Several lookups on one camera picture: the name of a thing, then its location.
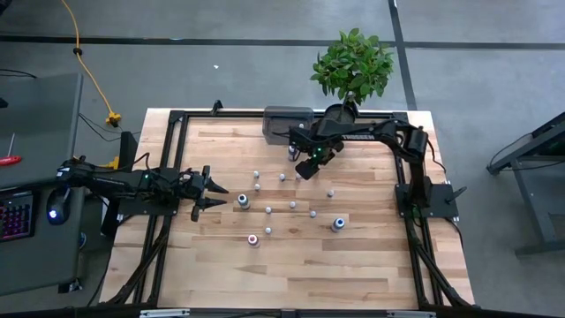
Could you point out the grey metal table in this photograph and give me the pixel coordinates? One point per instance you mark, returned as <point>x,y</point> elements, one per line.
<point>554,137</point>

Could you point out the green leafy plant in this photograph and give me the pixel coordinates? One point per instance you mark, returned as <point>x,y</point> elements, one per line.
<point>353,64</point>

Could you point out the large violet food coloring bottle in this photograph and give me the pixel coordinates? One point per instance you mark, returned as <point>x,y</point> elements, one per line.
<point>291,152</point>

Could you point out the large red food coloring bottle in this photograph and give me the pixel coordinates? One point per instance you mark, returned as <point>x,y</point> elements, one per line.
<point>253,240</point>

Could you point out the silver aluminium bracket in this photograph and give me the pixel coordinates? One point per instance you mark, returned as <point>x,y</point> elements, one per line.
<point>410,314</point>
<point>164,313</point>

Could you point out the large blue food coloring bottle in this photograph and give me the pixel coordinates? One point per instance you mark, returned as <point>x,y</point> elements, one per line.
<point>338,224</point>

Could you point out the large black food coloring bottle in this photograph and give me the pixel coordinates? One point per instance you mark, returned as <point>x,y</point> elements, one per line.
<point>243,201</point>

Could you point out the backlit keyboard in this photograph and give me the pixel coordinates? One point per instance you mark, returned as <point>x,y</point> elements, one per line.
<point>15,218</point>

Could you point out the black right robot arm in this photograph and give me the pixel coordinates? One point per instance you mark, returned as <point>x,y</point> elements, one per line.
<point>397,132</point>

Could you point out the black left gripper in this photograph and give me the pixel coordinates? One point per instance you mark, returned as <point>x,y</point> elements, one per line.
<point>196,185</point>

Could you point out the small dropper bottle blue label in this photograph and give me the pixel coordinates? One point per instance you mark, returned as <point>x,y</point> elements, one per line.
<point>282,177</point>

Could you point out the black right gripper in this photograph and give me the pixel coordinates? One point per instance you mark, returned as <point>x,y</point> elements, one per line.
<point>306,168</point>

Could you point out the black plant pot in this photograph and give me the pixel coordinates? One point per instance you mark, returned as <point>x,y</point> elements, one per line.
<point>342,112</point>

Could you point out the black box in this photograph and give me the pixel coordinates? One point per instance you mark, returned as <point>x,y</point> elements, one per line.
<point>128,150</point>

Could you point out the black clamp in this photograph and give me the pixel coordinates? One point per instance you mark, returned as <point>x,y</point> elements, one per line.
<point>216,106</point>

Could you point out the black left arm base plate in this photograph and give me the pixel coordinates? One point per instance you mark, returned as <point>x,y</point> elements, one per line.
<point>132,207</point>

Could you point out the black computer mouse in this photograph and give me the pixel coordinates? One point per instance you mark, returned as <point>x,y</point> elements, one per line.
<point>58,207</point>

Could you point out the translucent grey plastic bin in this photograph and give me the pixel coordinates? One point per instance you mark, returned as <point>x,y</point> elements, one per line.
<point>278,126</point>

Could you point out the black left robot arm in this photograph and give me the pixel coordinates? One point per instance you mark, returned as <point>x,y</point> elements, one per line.
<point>115,181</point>

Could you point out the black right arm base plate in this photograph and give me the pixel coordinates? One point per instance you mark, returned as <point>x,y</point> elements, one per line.
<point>441,199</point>

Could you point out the black aluminium table frame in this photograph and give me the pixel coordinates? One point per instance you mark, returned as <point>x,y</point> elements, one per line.
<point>220,114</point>

